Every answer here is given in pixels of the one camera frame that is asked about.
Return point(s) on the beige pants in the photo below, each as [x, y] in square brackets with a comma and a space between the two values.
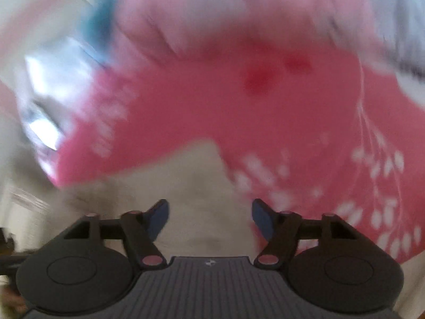
[186, 189]

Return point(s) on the blue cartoon pillow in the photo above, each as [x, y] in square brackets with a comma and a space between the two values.
[101, 16]

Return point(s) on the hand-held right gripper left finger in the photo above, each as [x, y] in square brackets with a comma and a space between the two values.
[158, 217]

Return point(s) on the pink grey floral quilt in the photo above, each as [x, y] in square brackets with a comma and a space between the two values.
[215, 10]

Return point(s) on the pink floral bed blanket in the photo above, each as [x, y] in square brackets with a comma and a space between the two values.
[232, 113]

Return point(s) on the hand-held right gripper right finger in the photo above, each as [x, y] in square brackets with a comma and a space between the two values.
[264, 221]

